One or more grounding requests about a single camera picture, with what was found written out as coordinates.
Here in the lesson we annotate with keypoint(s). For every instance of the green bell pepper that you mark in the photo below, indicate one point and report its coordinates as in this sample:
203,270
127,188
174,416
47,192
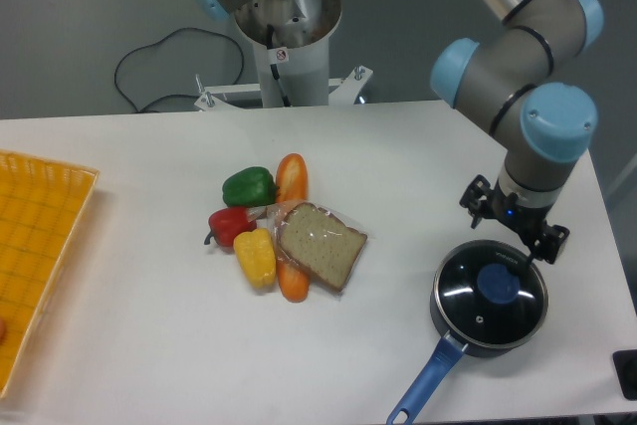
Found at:
251,187

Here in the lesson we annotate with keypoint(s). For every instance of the yellow bell pepper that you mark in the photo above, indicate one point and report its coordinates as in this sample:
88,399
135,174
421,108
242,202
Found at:
255,253

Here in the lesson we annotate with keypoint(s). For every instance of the bagged brown bread slice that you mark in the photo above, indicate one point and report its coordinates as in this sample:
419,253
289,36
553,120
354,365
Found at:
316,241

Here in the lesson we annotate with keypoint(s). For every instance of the red bell pepper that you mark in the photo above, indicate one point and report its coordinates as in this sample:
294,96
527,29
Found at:
226,224

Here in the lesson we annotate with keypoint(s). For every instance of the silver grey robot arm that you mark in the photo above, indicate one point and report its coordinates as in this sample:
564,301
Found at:
503,88

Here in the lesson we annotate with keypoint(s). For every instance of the glass pot lid blue knob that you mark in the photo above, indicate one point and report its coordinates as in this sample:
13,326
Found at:
490,295

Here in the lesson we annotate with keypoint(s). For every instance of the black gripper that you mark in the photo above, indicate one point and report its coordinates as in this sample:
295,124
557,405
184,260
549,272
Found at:
545,242

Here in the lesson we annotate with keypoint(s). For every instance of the black device at table edge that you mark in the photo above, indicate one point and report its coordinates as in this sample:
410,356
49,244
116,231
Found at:
625,365

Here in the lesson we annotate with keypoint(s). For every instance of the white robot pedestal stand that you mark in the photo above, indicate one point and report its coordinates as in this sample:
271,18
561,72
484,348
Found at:
290,41

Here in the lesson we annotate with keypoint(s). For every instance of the orange baguette bread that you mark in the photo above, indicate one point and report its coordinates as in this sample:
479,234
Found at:
292,181

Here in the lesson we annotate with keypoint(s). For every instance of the yellow woven basket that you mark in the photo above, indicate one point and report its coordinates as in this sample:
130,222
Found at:
42,204

